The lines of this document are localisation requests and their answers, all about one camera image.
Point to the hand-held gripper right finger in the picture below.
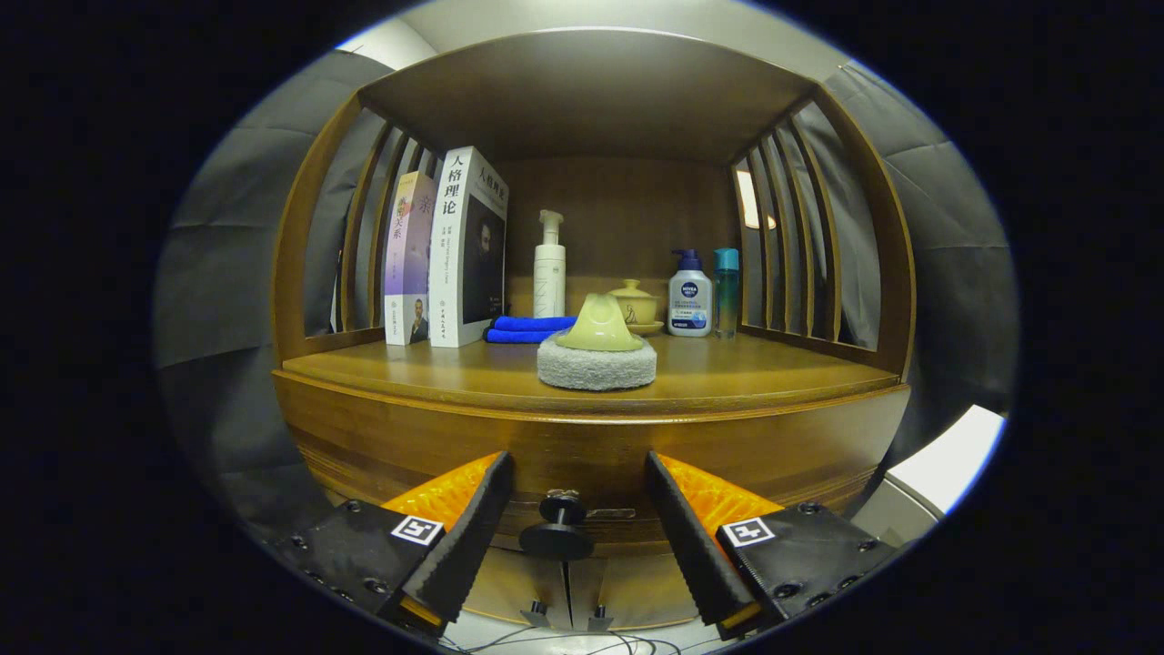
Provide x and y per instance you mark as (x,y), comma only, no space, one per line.
(691,537)

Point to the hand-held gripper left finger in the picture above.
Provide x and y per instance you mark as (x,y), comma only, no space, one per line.
(473,528)

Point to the black drawer knob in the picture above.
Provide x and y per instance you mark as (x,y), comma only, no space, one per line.
(557,541)

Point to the wooden drawer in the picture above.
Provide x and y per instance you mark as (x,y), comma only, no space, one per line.
(582,446)

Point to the wooden cabinet door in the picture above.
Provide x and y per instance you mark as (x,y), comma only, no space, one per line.
(518,582)
(637,587)

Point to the wooden countertop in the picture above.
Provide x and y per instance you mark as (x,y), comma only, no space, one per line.
(746,373)

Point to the wooden cabinet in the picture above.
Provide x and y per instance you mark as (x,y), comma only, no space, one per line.
(591,100)

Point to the blue folded cloth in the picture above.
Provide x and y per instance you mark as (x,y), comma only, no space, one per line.
(523,327)

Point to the white blue-capped lotion bottle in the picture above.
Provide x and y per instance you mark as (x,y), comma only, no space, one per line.
(690,300)

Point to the yellow lidded tea bowl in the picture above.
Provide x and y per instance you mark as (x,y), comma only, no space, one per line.
(641,305)

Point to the teal bottle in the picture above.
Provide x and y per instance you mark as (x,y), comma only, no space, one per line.
(727,291)

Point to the white pump bottle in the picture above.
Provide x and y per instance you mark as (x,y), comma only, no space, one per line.
(549,277)

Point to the white book with portrait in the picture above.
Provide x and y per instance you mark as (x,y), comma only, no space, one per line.
(447,264)

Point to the white appliance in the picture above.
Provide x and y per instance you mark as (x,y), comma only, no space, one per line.
(955,455)

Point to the purple book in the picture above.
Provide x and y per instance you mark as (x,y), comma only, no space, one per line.
(409,246)

